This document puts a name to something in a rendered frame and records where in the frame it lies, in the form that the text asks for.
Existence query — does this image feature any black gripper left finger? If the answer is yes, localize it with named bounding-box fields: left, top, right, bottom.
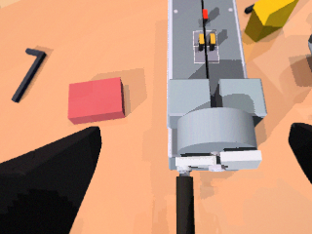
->
left=0, top=126, right=102, bottom=234

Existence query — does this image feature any dark grey l-shaped bar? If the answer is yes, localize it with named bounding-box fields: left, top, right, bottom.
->
left=12, top=48, right=46, bottom=103

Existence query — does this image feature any black bent rod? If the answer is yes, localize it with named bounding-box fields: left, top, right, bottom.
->
left=245, top=4, right=254, bottom=14

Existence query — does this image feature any yellow rectangular block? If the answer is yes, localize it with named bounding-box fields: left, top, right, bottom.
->
left=245, top=0, right=299, bottom=42

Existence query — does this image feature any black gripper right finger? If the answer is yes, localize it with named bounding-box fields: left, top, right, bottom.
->
left=288, top=122, right=312, bottom=185

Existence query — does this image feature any red rectangular block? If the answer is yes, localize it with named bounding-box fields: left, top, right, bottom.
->
left=67, top=77, right=125, bottom=125

